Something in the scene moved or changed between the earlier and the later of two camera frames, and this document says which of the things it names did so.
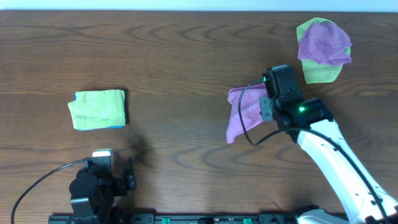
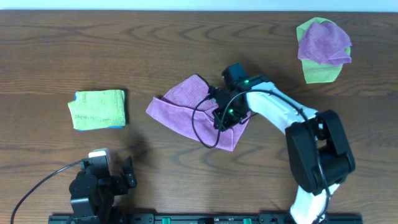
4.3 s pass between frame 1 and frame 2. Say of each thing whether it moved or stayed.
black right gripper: moved
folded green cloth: stayed
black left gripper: stayed
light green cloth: stayed
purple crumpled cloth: stayed
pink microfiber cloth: moved
